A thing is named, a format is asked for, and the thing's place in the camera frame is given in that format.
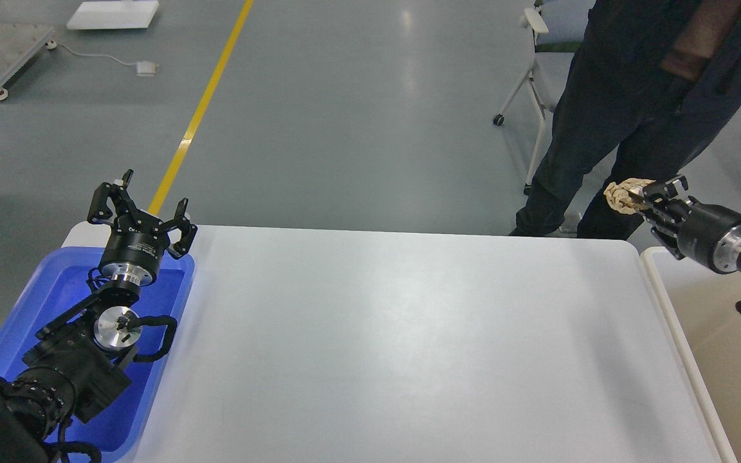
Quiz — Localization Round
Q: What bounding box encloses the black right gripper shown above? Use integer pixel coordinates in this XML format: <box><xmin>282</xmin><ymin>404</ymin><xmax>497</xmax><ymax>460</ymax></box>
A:
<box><xmin>630</xmin><ymin>176</ymin><xmax>741</xmax><ymax>273</ymax></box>

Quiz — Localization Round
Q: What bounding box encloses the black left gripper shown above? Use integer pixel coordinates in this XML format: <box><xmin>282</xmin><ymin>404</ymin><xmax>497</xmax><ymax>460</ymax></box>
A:
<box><xmin>86</xmin><ymin>170</ymin><xmax>198</xmax><ymax>287</ymax></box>

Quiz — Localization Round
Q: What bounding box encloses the brown paper ball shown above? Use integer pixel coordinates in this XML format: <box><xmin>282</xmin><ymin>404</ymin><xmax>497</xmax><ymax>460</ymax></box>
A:
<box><xmin>603</xmin><ymin>178</ymin><xmax>655</xmax><ymax>215</ymax></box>

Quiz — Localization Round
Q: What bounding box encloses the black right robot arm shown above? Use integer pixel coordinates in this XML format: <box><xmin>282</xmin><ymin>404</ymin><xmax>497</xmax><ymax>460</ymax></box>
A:
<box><xmin>620</xmin><ymin>175</ymin><xmax>741</xmax><ymax>315</ymax></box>

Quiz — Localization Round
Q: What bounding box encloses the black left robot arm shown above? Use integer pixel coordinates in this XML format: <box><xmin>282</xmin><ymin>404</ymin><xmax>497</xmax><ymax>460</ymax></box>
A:
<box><xmin>0</xmin><ymin>170</ymin><xmax>198</xmax><ymax>462</ymax></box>

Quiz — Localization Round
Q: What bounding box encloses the blue plastic bin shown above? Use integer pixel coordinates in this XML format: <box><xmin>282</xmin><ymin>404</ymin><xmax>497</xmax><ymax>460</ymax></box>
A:
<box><xmin>0</xmin><ymin>247</ymin><xmax>195</xmax><ymax>462</ymax></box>

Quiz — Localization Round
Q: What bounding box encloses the person in dark clothes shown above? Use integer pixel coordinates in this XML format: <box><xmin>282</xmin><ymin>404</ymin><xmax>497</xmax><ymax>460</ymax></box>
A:
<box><xmin>511</xmin><ymin>1</ymin><xmax>741</xmax><ymax>237</ymax></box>

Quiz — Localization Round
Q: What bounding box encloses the white plastic bin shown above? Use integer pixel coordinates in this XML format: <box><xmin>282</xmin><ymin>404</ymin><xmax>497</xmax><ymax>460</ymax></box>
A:
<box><xmin>641</xmin><ymin>247</ymin><xmax>741</xmax><ymax>462</ymax></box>

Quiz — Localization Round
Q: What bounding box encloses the white grey office chair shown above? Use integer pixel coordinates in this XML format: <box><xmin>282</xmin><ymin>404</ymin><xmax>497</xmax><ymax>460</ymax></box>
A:
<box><xmin>492</xmin><ymin>1</ymin><xmax>594</xmax><ymax>195</ymax></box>

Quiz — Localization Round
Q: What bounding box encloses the white flat board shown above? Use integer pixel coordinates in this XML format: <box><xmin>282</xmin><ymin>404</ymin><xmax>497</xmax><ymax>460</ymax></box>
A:
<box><xmin>66</xmin><ymin>1</ymin><xmax>160</xmax><ymax>30</ymax></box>

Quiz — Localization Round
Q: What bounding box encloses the metal wheeled platform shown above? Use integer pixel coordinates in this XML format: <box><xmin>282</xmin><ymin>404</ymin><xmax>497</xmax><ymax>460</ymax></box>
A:
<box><xmin>0</xmin><ymin>23</ymin><xmax>56</xmax><ymax>102</ymax></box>

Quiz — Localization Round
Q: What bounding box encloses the white power adapter with cable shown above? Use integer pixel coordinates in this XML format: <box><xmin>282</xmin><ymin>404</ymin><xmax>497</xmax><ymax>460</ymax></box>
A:
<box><xmin>45</xmin><ymin>39</ymin><xmax>158</xmax><ymax>77</ymax></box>

